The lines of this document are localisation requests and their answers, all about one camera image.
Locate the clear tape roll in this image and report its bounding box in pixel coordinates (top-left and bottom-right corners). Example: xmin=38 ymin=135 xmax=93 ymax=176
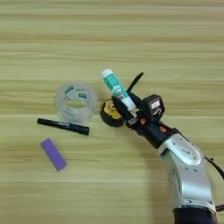
xmin=55 ymin=82 xmax=98 ymax=126

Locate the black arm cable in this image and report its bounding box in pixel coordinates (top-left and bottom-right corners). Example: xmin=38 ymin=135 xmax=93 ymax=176
xmin=204 ymin=155 xmax=224 ymax=213

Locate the small black box white label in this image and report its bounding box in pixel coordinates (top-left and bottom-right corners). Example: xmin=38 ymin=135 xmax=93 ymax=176
xmin=140 ymin=94 xmax=166 ymax=123

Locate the purple eraser block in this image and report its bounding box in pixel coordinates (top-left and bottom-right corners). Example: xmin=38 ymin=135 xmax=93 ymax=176
xmin=39 ymin=137 xmax=68 ymax=172

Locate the black marker pen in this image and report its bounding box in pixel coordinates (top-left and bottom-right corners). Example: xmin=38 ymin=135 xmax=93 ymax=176
xmin=37 ymin=117 xmax=90 ymax=137

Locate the green white glue stick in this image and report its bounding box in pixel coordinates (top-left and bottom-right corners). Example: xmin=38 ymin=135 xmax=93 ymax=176
xmin=100 ymin=68 xmax=137 ymax=113

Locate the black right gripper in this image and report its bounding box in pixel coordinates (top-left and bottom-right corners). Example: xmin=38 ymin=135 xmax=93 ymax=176
xmin=111 ymin=91 xmax=179 ymax=150

